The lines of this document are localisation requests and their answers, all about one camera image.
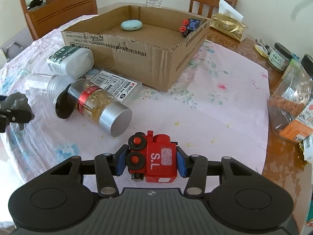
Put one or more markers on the cotton swab box green label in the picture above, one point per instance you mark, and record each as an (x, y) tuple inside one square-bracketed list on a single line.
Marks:
[(71, 61)]

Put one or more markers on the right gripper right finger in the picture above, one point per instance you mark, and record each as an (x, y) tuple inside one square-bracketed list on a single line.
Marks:
[(193, 167)]

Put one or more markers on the black round lid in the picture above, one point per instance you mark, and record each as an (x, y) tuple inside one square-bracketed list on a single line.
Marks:
[(64, 103)]

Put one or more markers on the flat clear labelled box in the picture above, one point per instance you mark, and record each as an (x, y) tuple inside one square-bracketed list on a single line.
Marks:
[(122, 88)]

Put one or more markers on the clear plastic jar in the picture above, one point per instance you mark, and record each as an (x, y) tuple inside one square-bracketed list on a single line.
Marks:
[(50, 86)]

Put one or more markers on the gold tissue pack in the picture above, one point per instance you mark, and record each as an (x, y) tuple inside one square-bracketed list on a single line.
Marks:
[(229, 21)]

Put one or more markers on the small black-lid jar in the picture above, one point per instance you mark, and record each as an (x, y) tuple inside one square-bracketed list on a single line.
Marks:
[(279, 57)]

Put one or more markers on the blue black toy train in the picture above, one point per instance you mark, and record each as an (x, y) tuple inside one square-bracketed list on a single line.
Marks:
[(189, 25)]

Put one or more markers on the glass jar silver lid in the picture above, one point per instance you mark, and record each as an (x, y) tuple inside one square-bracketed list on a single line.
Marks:
[(99, 107)]

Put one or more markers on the pink floral tablecloth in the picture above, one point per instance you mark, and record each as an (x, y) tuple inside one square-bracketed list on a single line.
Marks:
[(217, 107)]

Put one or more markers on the light blue round case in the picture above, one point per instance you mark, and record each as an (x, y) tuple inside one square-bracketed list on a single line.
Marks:
[(131, 25)]

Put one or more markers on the red toy train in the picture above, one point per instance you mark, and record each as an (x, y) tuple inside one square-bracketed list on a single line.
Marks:
[(152, 158)]

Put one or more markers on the wooden chair near left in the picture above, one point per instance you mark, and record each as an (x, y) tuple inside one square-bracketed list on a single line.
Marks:
[(52, 16)]

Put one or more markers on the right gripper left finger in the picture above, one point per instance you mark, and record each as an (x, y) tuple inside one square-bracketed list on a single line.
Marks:
[(107, 166)]

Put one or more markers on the large clear black-lid jar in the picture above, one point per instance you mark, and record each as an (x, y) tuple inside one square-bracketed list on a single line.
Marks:
[(290, 106)]

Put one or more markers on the open cardboard box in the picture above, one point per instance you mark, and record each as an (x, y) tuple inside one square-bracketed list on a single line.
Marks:
[(155, 55)]

